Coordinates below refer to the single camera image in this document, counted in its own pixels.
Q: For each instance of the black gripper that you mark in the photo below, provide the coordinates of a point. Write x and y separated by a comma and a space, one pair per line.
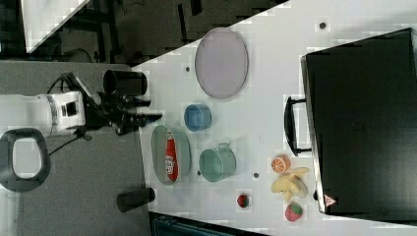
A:
109, 110

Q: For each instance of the red ketchup bottle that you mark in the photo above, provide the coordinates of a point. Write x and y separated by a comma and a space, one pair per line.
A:
171, 165

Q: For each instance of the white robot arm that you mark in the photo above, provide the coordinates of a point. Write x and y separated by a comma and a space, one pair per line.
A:
28, 120

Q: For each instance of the green oval strainer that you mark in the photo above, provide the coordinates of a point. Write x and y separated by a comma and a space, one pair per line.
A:
158, 146

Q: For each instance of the blue bowl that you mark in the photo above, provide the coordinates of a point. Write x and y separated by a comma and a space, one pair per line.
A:
197, 117

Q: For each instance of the green mug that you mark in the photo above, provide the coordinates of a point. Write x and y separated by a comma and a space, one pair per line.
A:
217, 163

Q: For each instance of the lilac round plate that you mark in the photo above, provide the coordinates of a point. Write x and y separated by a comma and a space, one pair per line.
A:
221, 63

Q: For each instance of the blue tray edge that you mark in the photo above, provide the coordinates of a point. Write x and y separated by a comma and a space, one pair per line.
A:
168, 225

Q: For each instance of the small strawberry toy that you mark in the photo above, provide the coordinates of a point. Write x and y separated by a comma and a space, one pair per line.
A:
243, 201

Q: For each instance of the orange slice toy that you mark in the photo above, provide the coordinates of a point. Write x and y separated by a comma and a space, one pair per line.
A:
280, 164

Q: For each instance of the peeled banana toy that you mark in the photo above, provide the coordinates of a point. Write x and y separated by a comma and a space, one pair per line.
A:
290, 184

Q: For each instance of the large strawberry toy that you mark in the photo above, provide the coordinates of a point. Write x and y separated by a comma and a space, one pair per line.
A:
293, 212

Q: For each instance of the black toaster oven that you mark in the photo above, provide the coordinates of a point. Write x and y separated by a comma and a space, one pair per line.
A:
361, 101

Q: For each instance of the black cylinder post lower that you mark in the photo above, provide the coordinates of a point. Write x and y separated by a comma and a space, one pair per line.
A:
133, 199

